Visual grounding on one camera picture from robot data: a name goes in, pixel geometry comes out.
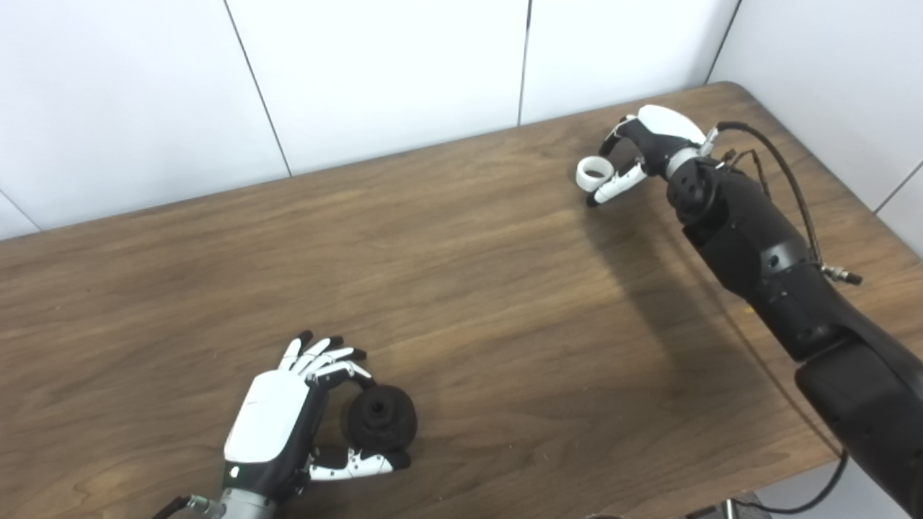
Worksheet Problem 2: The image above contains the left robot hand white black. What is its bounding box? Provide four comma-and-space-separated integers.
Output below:
221, 331, 412, 503

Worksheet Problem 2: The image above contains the round black part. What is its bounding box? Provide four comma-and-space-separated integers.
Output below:
341, 384, 419, 453

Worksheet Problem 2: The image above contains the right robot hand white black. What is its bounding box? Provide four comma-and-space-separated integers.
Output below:
586, 105, 707, 208

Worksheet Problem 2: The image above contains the white ring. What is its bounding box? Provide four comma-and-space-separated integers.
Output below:
576, 156, 616, 193

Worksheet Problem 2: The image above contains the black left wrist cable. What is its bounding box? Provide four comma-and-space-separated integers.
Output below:
150, 494, 226, 519

